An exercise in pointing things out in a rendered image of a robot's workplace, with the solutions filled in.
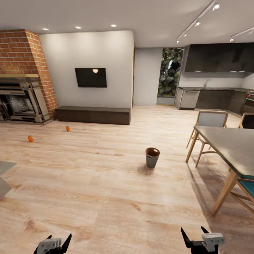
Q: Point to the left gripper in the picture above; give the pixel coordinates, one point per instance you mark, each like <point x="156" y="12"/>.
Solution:
<point x="58" y="250"/>

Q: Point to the dishwasher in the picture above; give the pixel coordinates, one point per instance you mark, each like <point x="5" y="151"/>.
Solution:
<point x="189" y="99"/>

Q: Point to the trash can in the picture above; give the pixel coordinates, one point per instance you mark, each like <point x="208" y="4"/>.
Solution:
<point x="152" y="155"/>

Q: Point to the wood fireplace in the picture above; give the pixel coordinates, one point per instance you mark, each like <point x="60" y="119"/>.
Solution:
<point x="22" y="102"/>

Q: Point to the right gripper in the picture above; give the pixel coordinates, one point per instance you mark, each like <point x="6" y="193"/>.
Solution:
<point x="196" y="247"/>

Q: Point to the cabinet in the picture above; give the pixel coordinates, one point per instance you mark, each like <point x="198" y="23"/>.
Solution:
<point x="204" y="57"/>
<point x="94" y="114"/>
<point x="238" y="58"/>

